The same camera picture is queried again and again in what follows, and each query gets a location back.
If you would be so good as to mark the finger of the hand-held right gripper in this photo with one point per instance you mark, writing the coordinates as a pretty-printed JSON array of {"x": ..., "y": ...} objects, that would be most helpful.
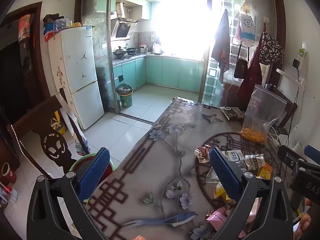
[
  {"x": 311, "y": 151},
  {"x": 287, "y": 155}
]

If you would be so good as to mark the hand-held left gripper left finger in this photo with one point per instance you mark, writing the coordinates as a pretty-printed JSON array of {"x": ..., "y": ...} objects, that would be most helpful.
[{"x": 95, "y": 172}]

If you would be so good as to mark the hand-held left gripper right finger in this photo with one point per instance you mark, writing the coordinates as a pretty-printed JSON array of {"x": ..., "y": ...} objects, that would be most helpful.
[{"x": 225, "y": 175}]

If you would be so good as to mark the red basin with green rim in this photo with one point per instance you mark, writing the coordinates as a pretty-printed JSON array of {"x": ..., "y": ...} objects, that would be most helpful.
[{"x": 76, "y": 163}]

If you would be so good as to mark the printed paper cup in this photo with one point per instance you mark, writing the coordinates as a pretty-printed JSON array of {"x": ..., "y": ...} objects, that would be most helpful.
[{"x": 255, "y": 161}]

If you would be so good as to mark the black shoulder bag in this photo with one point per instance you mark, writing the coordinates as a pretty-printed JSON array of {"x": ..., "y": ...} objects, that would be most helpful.
[{"x": 240, "y": 68}]

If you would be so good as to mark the green trash bin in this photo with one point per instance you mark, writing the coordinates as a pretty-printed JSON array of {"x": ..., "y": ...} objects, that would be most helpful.
[{"x": 125, "y": 96}]

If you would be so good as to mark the person's right hand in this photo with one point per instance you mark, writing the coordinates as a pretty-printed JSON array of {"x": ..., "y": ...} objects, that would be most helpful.
[{"x": 303, "y": 226}]

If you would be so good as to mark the clear plastic wrapper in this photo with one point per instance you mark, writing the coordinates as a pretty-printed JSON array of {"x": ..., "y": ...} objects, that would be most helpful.
[{"x": 212, "y": 175}]

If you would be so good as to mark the white cylindrical cup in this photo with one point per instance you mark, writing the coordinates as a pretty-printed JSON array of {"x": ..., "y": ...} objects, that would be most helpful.
[{"x": 298, "y": 147}]

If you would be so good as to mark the small yellow wrapper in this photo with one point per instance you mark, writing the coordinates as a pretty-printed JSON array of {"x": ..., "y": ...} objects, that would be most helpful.
[{"x": 220, "y": 193}]

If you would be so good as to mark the green white milk carton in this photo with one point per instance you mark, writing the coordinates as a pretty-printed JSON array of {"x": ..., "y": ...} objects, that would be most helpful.
[{"x": 233, "y": 155}]

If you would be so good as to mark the plastic bottle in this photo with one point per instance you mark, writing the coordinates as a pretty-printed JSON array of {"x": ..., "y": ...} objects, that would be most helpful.
[{"x": 81, "y": 148}]

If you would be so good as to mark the crumpled pink silver wrapper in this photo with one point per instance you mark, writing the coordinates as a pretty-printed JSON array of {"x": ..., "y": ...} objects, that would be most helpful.
[{"x": 202, "y": 153}]

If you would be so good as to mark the pink foil wrapper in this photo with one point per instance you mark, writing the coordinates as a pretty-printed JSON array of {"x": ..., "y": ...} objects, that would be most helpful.
[{"x": 217, "y": 216}]

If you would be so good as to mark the plastic bag of orange snacks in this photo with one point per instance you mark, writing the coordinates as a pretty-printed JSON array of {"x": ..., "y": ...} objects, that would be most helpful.
[{"x": 260, "y": 115}]

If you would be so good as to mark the carved dark wooden chair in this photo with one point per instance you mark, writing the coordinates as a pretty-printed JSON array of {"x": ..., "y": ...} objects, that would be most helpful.
[{"x": 50, "y": 140}]

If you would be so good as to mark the white leaning board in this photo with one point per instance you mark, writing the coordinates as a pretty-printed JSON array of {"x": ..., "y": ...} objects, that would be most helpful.
[{"x": 72, "y": 120}]

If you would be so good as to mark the yellow box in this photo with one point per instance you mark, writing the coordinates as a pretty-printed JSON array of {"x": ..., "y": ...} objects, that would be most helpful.
[{"x": 58, "y": 125}]

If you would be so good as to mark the dark snack packet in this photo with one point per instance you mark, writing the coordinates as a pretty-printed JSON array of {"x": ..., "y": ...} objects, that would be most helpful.
[{"x": 232, "y": 113}]

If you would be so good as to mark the white desk lamp base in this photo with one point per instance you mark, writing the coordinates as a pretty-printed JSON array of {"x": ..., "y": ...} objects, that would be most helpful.
[{"x": 291, "y": 76}]

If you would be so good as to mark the dark red hanging cloth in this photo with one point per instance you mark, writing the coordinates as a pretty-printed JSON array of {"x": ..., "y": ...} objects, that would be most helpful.
[{"x": 251, "y": 80}]

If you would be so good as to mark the red round container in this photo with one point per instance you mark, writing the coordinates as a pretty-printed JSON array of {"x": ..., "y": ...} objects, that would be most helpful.
[{"x": 7, "y": 172}]

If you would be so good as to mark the white refrigerator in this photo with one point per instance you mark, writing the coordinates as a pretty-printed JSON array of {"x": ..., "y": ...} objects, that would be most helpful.
[{"x": 80, "y": 80}]

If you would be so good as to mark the black white patterned bag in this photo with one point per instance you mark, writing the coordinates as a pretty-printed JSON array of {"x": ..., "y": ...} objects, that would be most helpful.
[{"x": 271, "y": 48}]

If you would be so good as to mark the teal kitchen base cabinets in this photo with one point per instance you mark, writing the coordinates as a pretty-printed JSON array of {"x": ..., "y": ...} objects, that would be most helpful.
[{"x": 170, "y": 72}]

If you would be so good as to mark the black wok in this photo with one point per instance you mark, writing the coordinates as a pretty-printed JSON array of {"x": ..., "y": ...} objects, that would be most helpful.
[{"x": 120, "y": 52}]

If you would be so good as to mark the blue red hanging apron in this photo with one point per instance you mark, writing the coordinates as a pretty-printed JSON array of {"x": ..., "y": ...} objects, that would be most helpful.
[{"x": 221, "y": 47}]

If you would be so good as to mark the black frying pan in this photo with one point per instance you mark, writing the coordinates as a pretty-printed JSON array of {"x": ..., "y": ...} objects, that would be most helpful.
[{"x": 131, "y": 50}]

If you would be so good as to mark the dark wooden door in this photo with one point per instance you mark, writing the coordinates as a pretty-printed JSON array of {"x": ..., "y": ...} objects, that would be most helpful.
[{"x": 17, "y": 67}]

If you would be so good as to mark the white blue hanging bag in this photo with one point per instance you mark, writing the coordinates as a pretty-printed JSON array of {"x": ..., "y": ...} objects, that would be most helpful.
[{"x": 246, "y": 28}]

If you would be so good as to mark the white kitchen container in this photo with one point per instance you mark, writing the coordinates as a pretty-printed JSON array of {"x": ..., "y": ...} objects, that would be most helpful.
[{"x": 143, "y": 47}]

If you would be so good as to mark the white plastic bag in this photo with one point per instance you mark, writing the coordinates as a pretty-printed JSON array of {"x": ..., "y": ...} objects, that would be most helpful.
[{"x": 156, "y": 48}]

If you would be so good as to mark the range hood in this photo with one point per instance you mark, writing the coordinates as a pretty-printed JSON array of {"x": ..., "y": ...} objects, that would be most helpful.
[{"x": 123, "y": 28}]

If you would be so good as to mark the clear plastic storage box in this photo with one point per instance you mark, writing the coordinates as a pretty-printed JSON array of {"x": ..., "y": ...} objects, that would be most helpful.
[{"x": 61, "y": 24}]

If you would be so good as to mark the black cloth bundle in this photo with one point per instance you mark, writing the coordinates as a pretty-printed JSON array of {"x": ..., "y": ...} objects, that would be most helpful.
[{"x": 50, "y": 18}]

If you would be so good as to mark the red door hanging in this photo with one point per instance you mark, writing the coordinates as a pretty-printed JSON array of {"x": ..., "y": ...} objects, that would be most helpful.
[{"x": 25, "y": 27}]

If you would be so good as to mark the white green wall plug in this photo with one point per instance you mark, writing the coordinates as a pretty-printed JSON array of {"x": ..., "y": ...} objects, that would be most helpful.
[{"x": 303, "y": 52}]

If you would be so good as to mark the metal exhaust duct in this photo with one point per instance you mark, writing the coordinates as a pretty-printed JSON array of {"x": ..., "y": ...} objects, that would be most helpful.
[{"x": 120, "y": 8}]

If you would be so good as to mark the teal wall cabinets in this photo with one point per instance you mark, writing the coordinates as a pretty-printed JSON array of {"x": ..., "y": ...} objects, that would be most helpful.
[{"x": 146, "y": 11}]

